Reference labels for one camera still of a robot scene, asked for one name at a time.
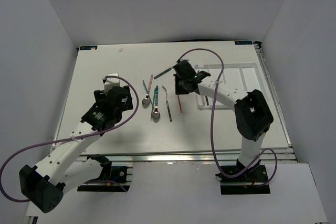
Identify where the green handled spoon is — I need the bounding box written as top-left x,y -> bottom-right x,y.
151,86 -> 161,122

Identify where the white divided utensil tray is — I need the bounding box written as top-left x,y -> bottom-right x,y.
195,63 -> 269,110

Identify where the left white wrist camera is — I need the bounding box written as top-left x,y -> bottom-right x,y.
102,73 -> 120,94

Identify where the orange chopstick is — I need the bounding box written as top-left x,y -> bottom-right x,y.
177,95 -> 183,113

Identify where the pink handled knife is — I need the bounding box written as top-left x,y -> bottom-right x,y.
201,95 -> 206,107

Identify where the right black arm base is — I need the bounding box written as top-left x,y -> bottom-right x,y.
216,162 -> 270,195

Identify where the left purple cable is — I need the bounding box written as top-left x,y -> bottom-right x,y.
0,75 -> 139,203

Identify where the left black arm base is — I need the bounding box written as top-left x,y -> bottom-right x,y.
77,154 -> 133,193

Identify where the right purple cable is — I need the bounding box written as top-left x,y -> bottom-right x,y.
177,48 -> 278,188

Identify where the left blue corner label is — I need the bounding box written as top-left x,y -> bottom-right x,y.
79,45 -> 98,50

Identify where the pink handled spoon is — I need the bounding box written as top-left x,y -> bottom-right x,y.
142,75 -> 154,108

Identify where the purple cable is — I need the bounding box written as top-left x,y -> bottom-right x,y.
177,48 -> 278,188
0,75 -> 139,203

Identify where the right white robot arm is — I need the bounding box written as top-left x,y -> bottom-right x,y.
173,60 -> 274,182

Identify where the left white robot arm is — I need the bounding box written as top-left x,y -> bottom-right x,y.
19,86 -> 133,214

